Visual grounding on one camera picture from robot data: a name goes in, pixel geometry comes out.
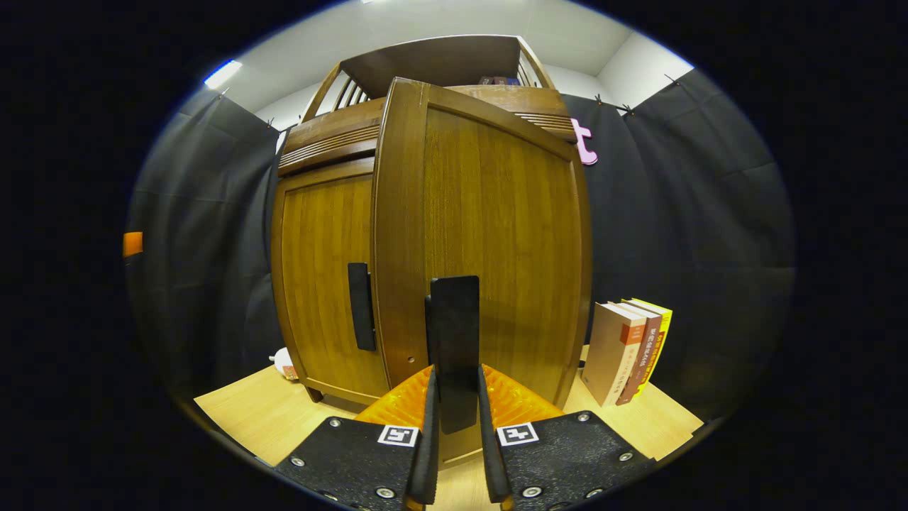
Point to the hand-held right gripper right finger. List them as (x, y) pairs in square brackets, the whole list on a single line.
[(491, 461)]

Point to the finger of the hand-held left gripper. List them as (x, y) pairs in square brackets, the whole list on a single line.
[(133, 244)]

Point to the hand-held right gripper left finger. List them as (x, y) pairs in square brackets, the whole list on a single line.
[(431, 461)]

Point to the wooden double-door shoe cabinet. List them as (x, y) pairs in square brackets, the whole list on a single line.
[(440, 60)]

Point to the tan standing book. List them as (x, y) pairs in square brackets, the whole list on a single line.
[(610, 355)]

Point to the small white item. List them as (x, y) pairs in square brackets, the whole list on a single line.
[(285, 365)]

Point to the maroon standing book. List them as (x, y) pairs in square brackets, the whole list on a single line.
[(647, 355)]

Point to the small ceiling light panel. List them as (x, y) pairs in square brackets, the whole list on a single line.
[(223, 74)]

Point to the black backdrop cloth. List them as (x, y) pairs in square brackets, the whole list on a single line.
[(709, 234)]

